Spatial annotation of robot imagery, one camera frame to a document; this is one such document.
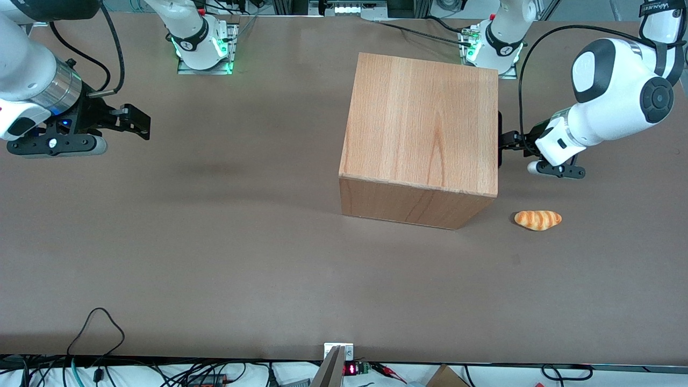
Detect striped orange bread roll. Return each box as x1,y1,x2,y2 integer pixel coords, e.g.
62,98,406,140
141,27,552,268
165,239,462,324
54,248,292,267
514,210,563,232

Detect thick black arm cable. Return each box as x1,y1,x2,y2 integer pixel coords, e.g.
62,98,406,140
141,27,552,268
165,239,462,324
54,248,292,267
86,3,126,98

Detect wooden drawer cabinet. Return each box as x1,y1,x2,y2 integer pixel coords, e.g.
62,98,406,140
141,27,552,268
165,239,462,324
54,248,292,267
339,52,499,230

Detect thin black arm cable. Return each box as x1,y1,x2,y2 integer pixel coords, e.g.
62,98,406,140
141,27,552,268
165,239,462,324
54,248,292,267
49,21,112,92

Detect brown cardboard piece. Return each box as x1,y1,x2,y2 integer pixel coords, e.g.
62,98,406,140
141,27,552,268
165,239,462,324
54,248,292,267
427,364,469,387

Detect white power strip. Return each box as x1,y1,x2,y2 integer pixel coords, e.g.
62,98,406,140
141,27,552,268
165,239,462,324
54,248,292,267
333,2,378,16

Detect black cable to arm base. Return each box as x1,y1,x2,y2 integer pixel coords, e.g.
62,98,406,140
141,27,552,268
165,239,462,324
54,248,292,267
375,19,475,48

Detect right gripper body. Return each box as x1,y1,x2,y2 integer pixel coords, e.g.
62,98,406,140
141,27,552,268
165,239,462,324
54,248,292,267
0,98,127,142

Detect black coiled floor cable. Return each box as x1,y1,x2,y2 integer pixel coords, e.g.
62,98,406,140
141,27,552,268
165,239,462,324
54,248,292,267
541,364,594,382

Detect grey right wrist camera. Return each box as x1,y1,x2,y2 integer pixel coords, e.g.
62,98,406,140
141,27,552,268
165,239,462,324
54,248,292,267
6,134,108,159

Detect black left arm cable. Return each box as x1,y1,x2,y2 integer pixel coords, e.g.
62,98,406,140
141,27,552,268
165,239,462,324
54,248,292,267
517,24,643,138

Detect aluminium camera mount post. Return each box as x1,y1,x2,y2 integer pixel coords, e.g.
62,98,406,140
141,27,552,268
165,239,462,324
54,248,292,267
309,343,354,387

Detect red and black clip leads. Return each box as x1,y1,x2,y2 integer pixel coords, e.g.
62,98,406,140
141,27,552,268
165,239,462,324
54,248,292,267
371,363,407,384

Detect black looped table cable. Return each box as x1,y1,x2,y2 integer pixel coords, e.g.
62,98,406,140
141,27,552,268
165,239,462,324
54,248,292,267
67,307,126,358

